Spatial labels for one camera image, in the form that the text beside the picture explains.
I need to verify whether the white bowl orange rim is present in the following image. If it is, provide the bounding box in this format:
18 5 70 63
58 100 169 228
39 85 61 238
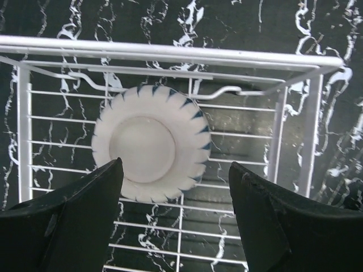
91 85 212 203

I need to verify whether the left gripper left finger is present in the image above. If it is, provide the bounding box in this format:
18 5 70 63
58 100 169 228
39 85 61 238
1 158 124 271

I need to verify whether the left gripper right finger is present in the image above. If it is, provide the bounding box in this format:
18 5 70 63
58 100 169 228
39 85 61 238
229 162 362 271

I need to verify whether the white wire dish rack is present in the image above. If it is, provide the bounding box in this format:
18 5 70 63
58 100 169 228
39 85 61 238
1 36 342 271

